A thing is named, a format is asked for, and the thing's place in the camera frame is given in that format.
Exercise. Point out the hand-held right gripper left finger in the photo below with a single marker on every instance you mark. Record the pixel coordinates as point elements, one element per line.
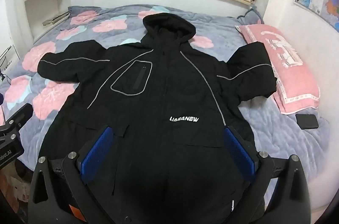
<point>96,153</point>

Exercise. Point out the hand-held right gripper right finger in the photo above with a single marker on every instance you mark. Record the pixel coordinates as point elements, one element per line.
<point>239,153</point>

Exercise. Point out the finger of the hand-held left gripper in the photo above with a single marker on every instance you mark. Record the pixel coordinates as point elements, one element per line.
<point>18,115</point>

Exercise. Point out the black hooded jacket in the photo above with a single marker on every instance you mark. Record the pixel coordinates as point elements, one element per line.
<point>164,80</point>

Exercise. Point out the cardboard box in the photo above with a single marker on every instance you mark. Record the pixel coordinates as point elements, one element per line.
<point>13,187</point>

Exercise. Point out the white plastic bag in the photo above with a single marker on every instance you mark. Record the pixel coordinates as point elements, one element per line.
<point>6,59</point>

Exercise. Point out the black phone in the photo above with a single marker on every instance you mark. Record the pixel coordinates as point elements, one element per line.
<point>307,121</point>

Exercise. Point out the pink pillow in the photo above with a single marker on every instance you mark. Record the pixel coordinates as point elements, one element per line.
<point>286,67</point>

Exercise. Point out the grey pillow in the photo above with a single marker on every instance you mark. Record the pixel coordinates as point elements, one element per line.
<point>250,15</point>

